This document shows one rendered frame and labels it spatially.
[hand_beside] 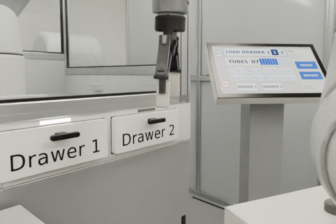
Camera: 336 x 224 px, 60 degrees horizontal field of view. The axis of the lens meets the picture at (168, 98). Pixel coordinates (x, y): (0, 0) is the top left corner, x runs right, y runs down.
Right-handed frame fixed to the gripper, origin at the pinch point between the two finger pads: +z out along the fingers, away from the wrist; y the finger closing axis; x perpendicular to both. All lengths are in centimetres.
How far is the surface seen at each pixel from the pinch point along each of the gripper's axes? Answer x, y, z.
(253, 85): -26, 53, 3
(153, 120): 7.3, 15.2, 10.3
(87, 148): 21.6, -1.8, 14.8
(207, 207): -7, 143, 114
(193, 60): 12, 181, 0
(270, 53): -34, 69, -10
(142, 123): 11.2, 15.5, 11.8
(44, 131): 28.0, -11.0, 7.8
